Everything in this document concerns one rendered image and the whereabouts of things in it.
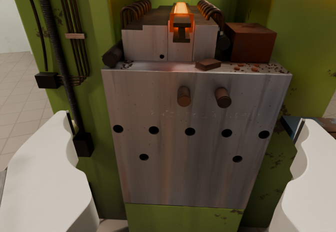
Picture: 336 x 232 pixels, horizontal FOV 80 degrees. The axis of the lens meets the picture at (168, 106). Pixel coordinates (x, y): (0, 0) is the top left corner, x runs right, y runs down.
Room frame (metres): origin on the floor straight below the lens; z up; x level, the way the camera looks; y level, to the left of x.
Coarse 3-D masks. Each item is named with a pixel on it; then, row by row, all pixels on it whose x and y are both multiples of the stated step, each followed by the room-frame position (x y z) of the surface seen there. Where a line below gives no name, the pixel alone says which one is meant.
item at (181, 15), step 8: (176, 8) 0.57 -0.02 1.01; (184, 8) 0.57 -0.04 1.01; (176, 16) 0.40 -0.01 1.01; (184, 16) 0.40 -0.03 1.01; (192, 16) 0.42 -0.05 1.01; (176, 24) 0.33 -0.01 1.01; (184, 24) 0.33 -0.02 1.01; (192, 24) 0.42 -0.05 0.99; (176, 32) 0.38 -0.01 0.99; (184, 32) 0.36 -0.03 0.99; (176, 40) 0.33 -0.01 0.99; (184, 40) 0.33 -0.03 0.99
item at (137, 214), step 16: (128, 208) 0.38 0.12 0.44; (144, 208) 0.38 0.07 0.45; (160, 208) 0.38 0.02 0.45; (176, 208) 0.38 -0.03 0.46; (192, 208) 0.37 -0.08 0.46; (208, 208) 0.37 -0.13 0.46; (224, 208) 0.37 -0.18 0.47; (128, 224) 0.38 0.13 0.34; (144, 224) 0.38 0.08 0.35; (160, 224) 0.38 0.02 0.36; (176, 224) 0.38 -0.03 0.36; (192, 224) 0.37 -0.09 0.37; (208, 224) 0.37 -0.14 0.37; (224, 224) 0.37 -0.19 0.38
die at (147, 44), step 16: (144, 16) 0.63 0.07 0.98; (160, 16) 0.56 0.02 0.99; (128, 32) 0.44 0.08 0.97; (144, 32) 0.44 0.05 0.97; (160, 32) 0.44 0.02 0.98; (192, 32) 0.44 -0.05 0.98; (208, 32) 0.43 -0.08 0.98; (128, 48) 0.44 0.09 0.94; (144, 48) 0.44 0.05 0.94; (160, 48) 0.44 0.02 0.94; (176, 48) 0.44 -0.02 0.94; (192, 48) 0.44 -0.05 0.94; (208, 48) 0.43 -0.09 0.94
